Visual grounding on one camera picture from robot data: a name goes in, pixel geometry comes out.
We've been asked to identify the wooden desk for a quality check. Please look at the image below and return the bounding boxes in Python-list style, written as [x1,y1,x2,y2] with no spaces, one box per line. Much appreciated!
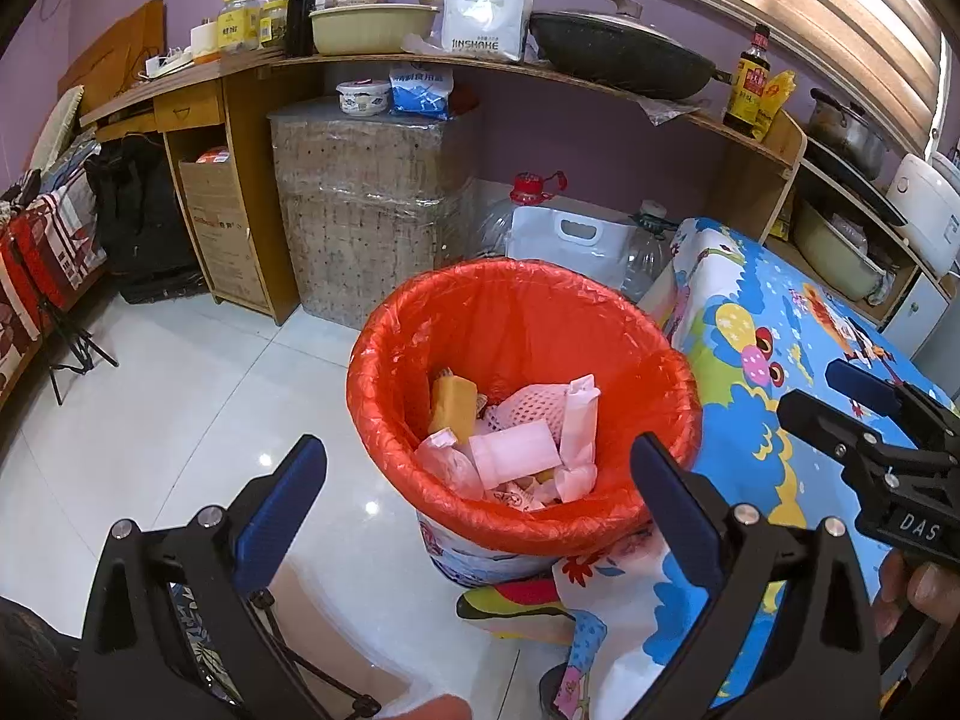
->
[79,64,301,327]

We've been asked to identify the person's right hand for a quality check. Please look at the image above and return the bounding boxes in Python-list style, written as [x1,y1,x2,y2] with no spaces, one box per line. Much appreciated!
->
[870,551,960,642]

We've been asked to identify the small yellow jar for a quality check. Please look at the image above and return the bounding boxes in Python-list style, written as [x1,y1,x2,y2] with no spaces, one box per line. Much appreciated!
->
[259,0,290,50]

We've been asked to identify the steel cooking pot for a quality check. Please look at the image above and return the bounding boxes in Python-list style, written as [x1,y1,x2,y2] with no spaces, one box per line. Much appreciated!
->
[806,88,890,181]

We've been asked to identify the white rice cooker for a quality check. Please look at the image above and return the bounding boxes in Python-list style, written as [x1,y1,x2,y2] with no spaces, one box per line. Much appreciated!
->
[886,151,960,275]

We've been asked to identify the striped window blind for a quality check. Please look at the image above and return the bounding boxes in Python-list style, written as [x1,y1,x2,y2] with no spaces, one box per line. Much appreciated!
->
[424,0,947,158]

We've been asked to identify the soy sauce bottle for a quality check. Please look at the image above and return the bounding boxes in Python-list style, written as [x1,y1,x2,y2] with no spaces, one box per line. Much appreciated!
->
[722,24,773,140]

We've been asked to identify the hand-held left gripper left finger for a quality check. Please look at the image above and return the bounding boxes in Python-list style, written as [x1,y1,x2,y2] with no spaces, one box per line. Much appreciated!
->
[75,433,331,720]

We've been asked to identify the large pink foam fruit net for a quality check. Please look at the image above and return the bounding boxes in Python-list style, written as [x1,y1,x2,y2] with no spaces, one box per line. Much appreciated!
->
[484,382,571,432]

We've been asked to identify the wooden kitchen cabinet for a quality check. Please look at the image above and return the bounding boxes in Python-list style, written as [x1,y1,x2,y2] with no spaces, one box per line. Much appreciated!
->
[761,109,953,361]

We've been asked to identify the pale cushion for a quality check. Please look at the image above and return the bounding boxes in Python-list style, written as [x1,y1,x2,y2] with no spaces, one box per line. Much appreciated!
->
[28,85,85,173]

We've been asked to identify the wooden board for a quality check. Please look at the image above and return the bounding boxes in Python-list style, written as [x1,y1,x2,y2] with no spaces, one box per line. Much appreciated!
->
[58,0,167,121]

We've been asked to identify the black backpack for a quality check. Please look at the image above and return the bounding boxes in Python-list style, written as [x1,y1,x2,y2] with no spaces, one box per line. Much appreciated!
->
[82,133,207,305]

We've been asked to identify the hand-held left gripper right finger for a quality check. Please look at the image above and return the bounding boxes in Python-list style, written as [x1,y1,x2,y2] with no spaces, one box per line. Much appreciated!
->
[630,431,882,720]

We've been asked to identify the trash bin with red bag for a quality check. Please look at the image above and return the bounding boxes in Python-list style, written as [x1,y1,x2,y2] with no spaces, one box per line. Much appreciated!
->
[345,259,704,587]

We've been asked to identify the small pale green basin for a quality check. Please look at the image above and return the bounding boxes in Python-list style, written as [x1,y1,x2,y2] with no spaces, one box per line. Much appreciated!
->
[309,4,440,56]

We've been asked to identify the white foam block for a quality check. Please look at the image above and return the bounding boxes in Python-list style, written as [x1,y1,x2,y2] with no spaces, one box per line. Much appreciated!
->
[469,421,562,490]

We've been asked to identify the cartoon printed blue bedsheet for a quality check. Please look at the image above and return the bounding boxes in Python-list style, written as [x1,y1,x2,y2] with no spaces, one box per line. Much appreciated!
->
[457,217,960,720]

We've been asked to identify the large pale green basin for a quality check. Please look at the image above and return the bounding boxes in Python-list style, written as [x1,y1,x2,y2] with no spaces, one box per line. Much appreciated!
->
[791,201,890,299]

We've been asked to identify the black induction cooktop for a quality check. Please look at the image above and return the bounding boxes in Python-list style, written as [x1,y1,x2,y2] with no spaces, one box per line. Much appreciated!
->
[801,139,908,227]

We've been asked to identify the green cap clear bottle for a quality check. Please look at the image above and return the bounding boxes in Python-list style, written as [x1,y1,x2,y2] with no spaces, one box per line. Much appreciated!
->
[621,200,676,305]

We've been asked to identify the wooden shelf plank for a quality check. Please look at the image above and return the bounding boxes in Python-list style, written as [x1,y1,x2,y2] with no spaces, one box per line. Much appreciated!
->
[259,51,807,170]

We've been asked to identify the black tripod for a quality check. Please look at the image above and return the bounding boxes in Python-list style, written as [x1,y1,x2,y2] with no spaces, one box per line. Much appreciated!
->
[34,292,119,406]

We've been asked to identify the red printed blanket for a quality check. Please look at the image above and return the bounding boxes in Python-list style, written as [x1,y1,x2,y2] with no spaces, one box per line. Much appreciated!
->
[0,165,110,391]

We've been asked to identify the black wok with lid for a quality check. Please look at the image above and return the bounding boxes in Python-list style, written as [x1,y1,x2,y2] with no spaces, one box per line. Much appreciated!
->
[529,0,732,101]

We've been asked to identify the white round tub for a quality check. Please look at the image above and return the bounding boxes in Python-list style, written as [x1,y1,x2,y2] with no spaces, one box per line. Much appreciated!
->
[335,79,392,117]

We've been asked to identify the plastic wrapped crate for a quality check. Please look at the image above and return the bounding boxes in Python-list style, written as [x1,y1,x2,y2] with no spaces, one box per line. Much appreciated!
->
[268,101,481,331]

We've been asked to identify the yellow plastic packet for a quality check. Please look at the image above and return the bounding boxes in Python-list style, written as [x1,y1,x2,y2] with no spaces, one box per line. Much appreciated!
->
[757,69,797,143]

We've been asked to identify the curved white foam sheet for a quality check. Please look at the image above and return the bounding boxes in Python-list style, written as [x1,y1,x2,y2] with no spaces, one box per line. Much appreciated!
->
[559,375,601,500]

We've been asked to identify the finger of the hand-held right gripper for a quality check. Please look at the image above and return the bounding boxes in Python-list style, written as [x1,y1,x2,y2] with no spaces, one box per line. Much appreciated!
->
[776,390,912,481]
[825,358,953,436]

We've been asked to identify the white flour bag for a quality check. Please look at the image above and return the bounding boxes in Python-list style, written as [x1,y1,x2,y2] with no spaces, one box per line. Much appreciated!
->
[440,0,535,65]

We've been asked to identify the blue and white bag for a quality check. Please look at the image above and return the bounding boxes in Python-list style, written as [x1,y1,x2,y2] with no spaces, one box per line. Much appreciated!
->
[388,64,455,121]

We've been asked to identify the cardboard box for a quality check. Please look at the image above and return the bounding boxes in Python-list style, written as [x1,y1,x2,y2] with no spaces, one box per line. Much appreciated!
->
[178,154,271,312]

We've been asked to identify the black thermos bottle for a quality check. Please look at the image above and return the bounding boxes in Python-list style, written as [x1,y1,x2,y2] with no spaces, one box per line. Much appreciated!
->
[285,0,320,57]

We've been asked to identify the red cap water jug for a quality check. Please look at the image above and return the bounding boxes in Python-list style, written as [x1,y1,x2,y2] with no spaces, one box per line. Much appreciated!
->
[476,171,567,260]

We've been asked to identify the yellow sponge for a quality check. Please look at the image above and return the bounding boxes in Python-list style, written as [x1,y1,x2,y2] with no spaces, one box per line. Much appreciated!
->
[427,375,479,440]

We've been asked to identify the white handled rice pouch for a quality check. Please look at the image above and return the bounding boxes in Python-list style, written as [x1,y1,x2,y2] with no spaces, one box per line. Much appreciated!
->
[506,204,631,286]

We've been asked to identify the large yellow jar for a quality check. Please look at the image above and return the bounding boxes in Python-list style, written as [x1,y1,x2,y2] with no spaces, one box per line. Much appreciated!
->
[217,0,262,53]

